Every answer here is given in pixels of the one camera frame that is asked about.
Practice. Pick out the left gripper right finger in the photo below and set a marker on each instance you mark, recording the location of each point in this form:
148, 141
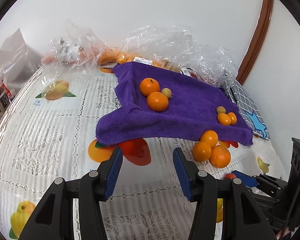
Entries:
242, 216

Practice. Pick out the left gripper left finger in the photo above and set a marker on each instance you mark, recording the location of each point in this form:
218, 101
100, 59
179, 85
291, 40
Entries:
53, 216

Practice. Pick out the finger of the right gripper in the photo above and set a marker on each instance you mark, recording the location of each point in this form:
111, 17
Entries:
249, 181

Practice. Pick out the small red fruit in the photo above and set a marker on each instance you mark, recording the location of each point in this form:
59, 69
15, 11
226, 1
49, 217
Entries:
230, 176

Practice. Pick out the large round orange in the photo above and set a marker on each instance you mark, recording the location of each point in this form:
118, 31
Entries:
220, 157

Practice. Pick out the small orange tangerine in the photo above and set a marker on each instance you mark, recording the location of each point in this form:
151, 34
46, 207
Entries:
210, 137

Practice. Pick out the small orange kumquat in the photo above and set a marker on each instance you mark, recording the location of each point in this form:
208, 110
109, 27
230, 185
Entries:
232, 117

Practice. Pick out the oval orange kumquat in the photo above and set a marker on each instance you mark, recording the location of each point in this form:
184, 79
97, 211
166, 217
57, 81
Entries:
224, 119

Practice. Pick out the brownish green longan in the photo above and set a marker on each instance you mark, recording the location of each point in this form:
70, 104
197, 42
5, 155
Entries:
167, 92
220, 109

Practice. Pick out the orange tangerine front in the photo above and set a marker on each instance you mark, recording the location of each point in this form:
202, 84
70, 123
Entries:
157, 102

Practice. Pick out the large orange with stem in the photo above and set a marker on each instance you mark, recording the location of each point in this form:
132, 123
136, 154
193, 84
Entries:
148, 86

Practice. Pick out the grey checked star cushion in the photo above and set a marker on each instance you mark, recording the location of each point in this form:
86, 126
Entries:
248, 110

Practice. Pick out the fruit print plastic tablecloth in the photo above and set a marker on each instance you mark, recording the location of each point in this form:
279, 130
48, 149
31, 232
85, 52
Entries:
45, 134

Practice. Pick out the purple towel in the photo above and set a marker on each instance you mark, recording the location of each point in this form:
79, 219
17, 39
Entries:
191, 109

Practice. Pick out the clear plastic bag of fruit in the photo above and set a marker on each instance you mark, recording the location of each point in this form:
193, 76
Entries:
173, 48

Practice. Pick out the white plastic bag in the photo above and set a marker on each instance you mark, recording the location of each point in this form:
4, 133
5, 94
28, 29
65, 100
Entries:
18, 62

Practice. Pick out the small clear plastic bag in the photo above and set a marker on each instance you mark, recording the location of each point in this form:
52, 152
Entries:
76, 46

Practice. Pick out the brown wooden door frame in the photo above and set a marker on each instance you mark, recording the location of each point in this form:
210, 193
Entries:
256, 42

